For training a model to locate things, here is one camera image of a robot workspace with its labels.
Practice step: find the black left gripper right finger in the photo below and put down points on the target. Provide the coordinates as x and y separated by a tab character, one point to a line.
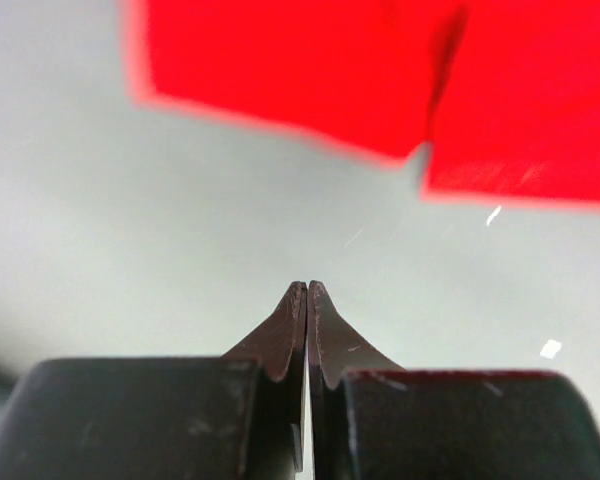
373	419

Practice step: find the red t shirt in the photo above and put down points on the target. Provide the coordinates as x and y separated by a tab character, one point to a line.
506	93

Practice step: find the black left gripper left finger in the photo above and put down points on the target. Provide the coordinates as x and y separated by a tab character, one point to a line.
234	416

